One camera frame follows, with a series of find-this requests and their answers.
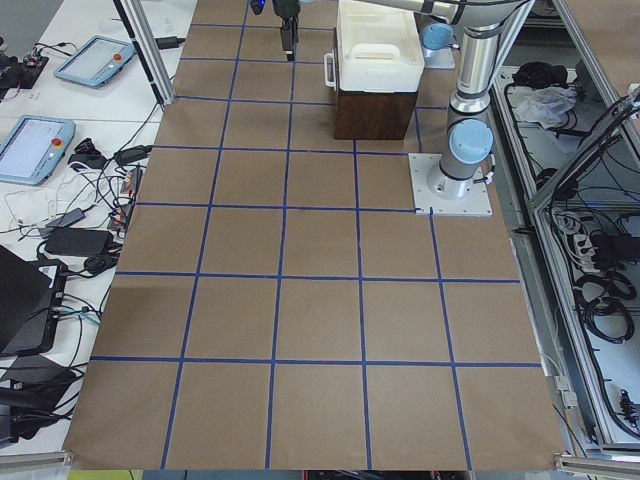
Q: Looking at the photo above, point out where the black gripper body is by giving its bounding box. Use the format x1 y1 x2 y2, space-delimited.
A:
249 0 301 21

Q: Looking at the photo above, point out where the white drawer handle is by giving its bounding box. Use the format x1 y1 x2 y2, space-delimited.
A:
323 51 337 90

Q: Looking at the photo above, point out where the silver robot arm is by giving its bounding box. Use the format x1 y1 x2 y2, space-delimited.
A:
415 15 454 51
337 1 532 201

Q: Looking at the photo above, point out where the white plastic tray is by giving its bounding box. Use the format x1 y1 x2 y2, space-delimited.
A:
336 1 425 93

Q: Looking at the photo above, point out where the dark brown wooden cabinet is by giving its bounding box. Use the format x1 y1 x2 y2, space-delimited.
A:
334 89 418 140

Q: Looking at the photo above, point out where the upper teach pendant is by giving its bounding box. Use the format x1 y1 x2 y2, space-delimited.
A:
54 35 136 88

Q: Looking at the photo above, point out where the teach pendant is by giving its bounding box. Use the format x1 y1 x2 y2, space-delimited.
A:
54 35 136 88
1 115 76 186

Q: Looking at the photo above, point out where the white crumpled cloth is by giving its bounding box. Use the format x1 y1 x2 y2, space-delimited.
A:
514 86 577 129

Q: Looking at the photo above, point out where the lower teach pendant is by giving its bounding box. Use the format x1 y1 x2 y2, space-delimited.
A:
1 115 76 186

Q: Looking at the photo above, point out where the black power brick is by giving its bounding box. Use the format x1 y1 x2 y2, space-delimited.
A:
44 228 115 257

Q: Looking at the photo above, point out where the black computer box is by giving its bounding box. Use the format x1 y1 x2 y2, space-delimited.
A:
1 247 68 357

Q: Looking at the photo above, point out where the aluminium frame post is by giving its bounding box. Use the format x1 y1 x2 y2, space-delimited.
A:
113 0 176 107

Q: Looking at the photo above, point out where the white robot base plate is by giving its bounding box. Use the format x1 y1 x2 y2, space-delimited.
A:
408 153 493 217

